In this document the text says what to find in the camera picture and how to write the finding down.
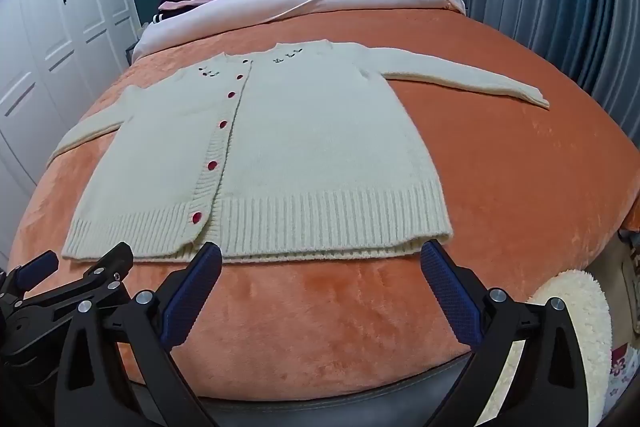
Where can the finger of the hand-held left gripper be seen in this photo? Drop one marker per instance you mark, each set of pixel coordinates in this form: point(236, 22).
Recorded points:
point(35, 266)
point(107, 268)

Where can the white wardrobe doors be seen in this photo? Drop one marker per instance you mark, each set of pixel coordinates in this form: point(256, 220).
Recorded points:
point(50, 57)

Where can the floral printed cloth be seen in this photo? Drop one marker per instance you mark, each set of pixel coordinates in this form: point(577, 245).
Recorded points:
point(617, 367)

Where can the orange plush blanket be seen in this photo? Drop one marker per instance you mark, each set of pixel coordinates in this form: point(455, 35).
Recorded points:
point(500, 182)

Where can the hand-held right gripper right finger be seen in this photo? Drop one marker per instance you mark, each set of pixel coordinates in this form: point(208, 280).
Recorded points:
point(450, 297)

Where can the grey blue curtain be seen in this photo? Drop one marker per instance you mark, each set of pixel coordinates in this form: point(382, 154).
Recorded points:
point(550, 7)

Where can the cream knitted cardigan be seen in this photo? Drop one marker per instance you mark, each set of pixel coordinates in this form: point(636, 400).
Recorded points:
point(310, 157)

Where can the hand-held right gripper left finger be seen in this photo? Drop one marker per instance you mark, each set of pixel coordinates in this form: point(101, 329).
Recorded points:
point(192, 294)

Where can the dark cluttered object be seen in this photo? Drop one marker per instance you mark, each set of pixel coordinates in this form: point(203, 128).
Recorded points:
point(631, 257)

